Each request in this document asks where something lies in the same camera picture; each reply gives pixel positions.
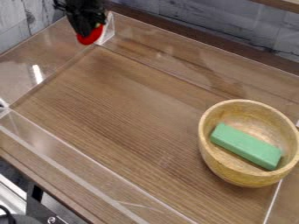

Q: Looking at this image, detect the red plush fruit green leaf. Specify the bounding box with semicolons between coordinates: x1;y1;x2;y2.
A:
76;24;104;46

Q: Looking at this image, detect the black metal table frame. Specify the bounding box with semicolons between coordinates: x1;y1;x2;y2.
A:
25;183;69;224

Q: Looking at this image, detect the green rectangular block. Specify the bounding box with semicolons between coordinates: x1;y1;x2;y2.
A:
209;123;281;171

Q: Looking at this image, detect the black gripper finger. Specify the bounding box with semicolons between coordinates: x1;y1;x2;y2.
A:
67;12;95;37
93;13;107;26

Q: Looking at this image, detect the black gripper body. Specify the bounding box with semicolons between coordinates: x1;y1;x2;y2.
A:
52;0;105;17

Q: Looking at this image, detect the clear acrylic tray wall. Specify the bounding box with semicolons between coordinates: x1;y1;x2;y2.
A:
0;100;197;224

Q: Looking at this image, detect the black cable bottom left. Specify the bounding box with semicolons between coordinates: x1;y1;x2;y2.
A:
0;204;18;224

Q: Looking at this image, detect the wooden bowl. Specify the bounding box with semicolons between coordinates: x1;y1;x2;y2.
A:
199;99;299;188

